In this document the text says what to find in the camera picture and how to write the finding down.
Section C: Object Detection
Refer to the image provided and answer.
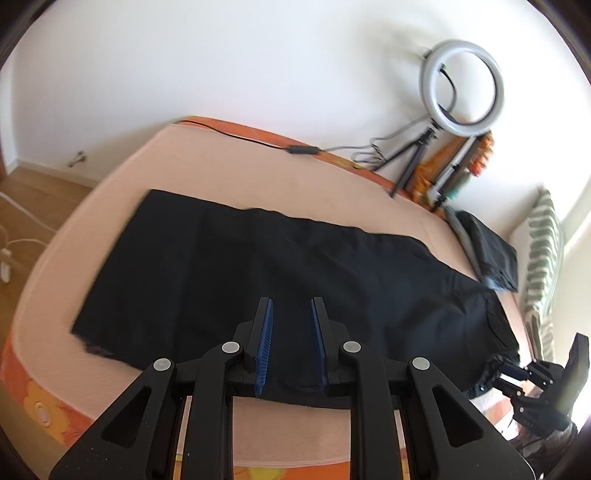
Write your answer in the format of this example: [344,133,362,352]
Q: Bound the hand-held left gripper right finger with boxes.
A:
[310,296,536,480]

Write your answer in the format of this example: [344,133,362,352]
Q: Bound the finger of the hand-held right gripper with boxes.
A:
[501,361,565,387]
[494,378,552,416]

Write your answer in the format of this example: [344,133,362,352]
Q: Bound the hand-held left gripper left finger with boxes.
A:
[48,296,275,480]

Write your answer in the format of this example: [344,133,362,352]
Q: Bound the black pants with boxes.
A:
[70,189,522,409]

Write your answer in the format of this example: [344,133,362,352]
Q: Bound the dark grey folded pants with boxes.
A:
[455,210,519,289]

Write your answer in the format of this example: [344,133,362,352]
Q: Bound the striped green white pillow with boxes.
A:
[522,187,566,365]

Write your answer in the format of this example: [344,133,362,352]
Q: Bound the blue folded jeans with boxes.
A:
[443,205,519,292]

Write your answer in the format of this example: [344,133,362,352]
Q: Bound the peach bed blanket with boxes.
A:
[11,122,536,467]

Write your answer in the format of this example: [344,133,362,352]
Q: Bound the black mini tripod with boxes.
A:
[390,124,439,199]

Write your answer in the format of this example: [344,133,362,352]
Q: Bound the silver tripod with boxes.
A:
[427,138,481,208]

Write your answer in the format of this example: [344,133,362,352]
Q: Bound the floral scarf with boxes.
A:
[411,131,495,208]

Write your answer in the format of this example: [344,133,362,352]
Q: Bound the bed with peach sheet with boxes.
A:
[0,115,522,480]

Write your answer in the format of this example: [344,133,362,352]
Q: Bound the black ring light cable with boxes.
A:
[178,119,435,174]

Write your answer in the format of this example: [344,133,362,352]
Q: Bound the white power cable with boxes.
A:
[0,191,61,268]

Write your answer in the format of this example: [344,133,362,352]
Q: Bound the white ring light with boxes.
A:
[419,39,505,138]

